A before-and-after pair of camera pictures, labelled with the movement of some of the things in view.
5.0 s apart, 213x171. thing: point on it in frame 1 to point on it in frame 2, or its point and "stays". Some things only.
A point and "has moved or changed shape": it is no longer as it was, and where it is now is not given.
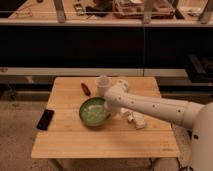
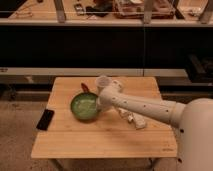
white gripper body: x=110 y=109 to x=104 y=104
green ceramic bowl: x=92 y=112 has moved or changed shape
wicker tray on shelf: x=134 y=9 stays
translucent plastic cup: x=103 y=83 stays
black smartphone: x=45 y=120 stays
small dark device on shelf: x=79 y=9 stays
